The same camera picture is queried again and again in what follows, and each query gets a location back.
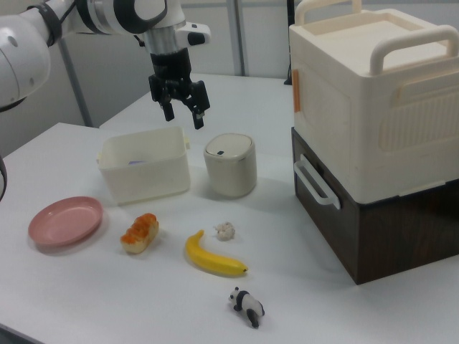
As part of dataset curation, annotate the cream storage box with handles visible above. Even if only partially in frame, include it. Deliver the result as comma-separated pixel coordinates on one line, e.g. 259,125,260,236
288,0,459,201

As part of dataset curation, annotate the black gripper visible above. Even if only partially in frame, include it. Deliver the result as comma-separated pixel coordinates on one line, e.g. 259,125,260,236
148,48,211,130

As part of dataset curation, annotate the yellow toy banana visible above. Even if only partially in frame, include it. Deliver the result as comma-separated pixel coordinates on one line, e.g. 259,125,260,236
184,229,250,277

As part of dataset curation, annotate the toy bread with orange glaze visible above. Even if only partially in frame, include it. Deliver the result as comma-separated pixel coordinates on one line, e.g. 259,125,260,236
119,213,160,254

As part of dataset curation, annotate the panda figurine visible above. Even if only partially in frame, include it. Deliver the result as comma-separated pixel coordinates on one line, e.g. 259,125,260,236
227,286,265,328

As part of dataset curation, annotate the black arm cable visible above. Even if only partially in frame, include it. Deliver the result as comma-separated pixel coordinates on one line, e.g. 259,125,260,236
0,156,9,202

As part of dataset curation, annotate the crumpled white paper ball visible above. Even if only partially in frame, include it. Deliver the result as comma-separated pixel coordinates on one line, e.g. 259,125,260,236
213,221,236,242

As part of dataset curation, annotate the pink plate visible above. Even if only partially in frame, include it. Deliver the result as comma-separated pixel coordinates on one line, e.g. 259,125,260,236
28,196,105,247

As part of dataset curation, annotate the white open storage bin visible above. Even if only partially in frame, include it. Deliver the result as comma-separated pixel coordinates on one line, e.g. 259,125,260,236
96,125,191,207

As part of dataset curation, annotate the small beige trash can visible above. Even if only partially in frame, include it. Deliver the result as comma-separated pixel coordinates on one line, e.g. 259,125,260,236
203,133,257,198

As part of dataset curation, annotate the white drawer handle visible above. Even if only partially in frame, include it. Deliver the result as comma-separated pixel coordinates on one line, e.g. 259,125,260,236
293,153,341,209

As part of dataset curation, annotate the beige trash can lid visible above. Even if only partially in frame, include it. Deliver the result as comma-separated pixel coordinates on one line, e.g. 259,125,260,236
204,133,255,159

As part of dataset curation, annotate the thin black background pole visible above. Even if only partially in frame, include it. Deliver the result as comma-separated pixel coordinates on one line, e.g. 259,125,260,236
285,0,295,87

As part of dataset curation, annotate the orange tape strip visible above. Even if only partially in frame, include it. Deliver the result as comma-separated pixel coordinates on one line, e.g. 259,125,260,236
292,70,303,114

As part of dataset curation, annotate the dark brown drawer box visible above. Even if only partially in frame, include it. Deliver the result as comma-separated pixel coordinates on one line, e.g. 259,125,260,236
290,127,459,286

